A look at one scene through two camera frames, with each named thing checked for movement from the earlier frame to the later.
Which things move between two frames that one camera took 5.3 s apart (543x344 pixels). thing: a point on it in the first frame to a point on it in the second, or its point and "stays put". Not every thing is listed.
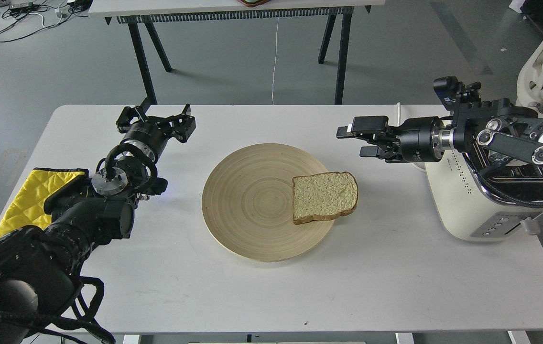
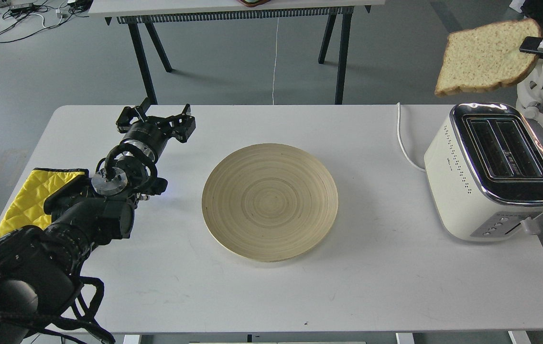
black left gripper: x=150 y=136 stays put
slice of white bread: x=324 y=196 to x=486 y=56
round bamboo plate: x=247 y=202 stays put
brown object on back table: x=254 y=3 stays put
